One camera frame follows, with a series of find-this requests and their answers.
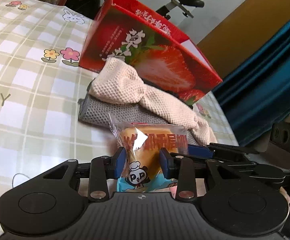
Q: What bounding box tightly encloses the pink knitted cloth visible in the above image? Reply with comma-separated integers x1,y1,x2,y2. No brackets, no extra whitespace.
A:
88,57,217,145

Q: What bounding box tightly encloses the green checked bunny tablecloth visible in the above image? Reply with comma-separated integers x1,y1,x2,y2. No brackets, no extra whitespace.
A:
0,0,239,240

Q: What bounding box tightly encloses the black exercise bike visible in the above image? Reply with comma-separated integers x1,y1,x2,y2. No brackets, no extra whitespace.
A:
64,0,205,21

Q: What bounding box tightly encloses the grey knitted cloth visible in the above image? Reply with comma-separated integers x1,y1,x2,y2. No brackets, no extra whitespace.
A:
77,78,198,147

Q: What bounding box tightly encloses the teal blue curtain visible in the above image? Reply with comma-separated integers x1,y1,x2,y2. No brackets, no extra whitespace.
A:
212,20,290,146

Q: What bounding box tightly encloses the red strawberry cardboard box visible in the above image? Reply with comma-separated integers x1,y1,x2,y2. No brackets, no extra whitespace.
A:
79,0,222,105

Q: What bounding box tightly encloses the packaged layered bread snack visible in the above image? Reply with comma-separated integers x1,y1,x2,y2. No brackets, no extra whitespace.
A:
109,114,188,192

